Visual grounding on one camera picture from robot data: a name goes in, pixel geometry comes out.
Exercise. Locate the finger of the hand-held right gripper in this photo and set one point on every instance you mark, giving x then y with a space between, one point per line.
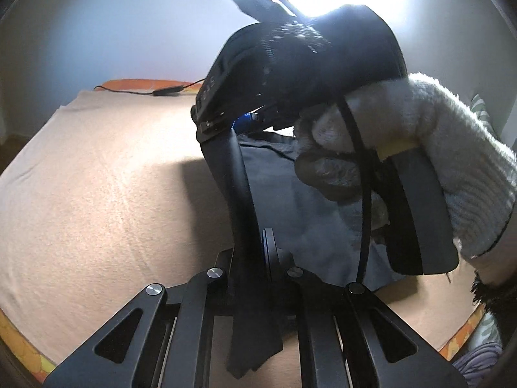
210 125
266 2

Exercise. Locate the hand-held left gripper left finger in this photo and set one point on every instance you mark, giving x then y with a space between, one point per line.
194 311

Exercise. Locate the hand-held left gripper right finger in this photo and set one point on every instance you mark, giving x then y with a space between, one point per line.
323 315

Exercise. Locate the black pants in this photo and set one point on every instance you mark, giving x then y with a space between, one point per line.
315 242

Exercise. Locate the person's right hand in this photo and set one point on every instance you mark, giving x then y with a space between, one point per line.
456 145

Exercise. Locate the tan blanket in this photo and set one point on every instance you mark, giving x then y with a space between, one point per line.
101 194

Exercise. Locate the orange patterned bed sheet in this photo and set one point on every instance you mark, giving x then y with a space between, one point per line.
24 347

